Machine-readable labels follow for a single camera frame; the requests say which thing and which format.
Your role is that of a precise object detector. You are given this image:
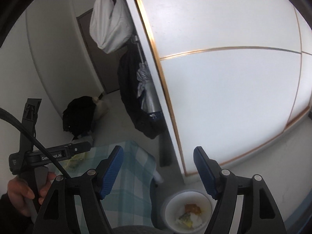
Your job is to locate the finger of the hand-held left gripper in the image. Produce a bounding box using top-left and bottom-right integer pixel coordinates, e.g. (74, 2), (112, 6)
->
(19, 98), (43, 153)

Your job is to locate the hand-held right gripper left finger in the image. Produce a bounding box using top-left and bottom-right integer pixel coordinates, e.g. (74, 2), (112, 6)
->
(32, 145), (125, 234)

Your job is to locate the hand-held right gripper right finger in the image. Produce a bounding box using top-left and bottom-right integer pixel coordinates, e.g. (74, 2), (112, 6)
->
(193, 146), (287, 234)

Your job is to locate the white round bin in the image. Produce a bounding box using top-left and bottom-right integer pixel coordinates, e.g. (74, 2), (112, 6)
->
(162, 189), (213, 233)

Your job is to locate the person's left forearm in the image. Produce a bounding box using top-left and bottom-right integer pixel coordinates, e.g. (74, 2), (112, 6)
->
(0, 192), (33, 234)

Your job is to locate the person's left hand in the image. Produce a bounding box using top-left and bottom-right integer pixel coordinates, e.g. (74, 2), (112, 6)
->
(7, 172), (57, 216)

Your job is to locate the blue checked tablecloth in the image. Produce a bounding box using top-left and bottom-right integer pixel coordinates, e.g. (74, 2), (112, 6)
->
(52, 140), (157, 234)

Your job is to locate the black bag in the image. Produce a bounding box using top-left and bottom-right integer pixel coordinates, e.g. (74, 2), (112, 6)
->
(62, 96), (97, 137)

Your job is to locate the beige bag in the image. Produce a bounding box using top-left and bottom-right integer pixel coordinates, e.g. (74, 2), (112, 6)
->
(92, 96), (110, 121)

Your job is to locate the black hanging backpack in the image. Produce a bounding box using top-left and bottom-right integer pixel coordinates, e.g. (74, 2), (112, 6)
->
(117, 46), (167, 140)

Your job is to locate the silver folded umbrella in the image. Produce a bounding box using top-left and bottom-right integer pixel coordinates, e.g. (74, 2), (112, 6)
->
(131, 35), (162, 125)

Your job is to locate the white wardrobe with gold trim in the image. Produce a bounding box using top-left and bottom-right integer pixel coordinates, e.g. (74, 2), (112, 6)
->
(119, 0), (312, 176)

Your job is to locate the grey door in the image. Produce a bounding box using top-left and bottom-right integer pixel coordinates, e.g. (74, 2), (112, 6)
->
(76, 8), (123, 95)

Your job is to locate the white hanging bag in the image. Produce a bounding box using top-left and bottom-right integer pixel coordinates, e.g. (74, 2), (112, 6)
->
(89, 0), (133, 54)

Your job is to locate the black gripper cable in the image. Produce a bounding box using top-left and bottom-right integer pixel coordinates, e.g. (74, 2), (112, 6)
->
(0, 107), (72, 179)

